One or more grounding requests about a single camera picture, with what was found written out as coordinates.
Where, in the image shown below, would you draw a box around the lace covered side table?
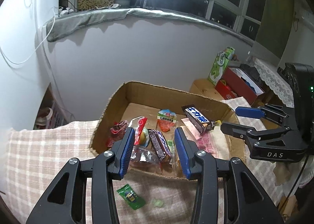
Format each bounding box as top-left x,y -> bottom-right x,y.
247,56 -> 294,108

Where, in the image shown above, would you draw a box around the pink plaid tablecloth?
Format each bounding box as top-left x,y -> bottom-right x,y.
4,96 -> 288,224

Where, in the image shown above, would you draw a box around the green small snack packet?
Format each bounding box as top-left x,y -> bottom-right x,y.
117,184 -> 146,210

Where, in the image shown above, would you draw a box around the large Snickers bar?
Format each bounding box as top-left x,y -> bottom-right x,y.
182,105 -> 221,135

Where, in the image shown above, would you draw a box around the red shoe box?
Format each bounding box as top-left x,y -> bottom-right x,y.
215,67 -> 264,105

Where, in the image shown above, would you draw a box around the white charging cable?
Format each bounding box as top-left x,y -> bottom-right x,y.
0,0 -> 57,66

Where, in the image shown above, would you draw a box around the grey windowsill cloth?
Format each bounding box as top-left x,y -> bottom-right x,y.
46,7 -> 255,47

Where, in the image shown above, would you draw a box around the small dark Snickers bar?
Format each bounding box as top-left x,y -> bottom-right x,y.
148,129 -> 171,163

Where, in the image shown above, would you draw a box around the round lollipop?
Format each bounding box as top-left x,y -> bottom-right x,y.
128,116 -> 150,147

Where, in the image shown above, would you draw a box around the white power strip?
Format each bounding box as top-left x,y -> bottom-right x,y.
58,7 -> 74,16

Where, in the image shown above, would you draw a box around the open cardboard box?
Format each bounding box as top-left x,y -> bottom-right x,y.
89,81 -> 246,180

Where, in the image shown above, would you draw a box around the packaged white bread slices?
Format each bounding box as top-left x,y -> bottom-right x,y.
181,118 -> 230,160

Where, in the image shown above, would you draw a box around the green jelly cup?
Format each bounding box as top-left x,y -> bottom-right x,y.
167,140 -> 179,166

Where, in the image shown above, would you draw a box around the red clear candy wrapper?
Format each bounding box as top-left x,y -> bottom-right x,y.
106,120 -> 129,148

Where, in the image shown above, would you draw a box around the red date snack packet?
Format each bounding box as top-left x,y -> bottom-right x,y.
130,145 -> 161,172

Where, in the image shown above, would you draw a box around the right gloved hand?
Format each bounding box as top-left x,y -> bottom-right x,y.
273,156 -> 313,187

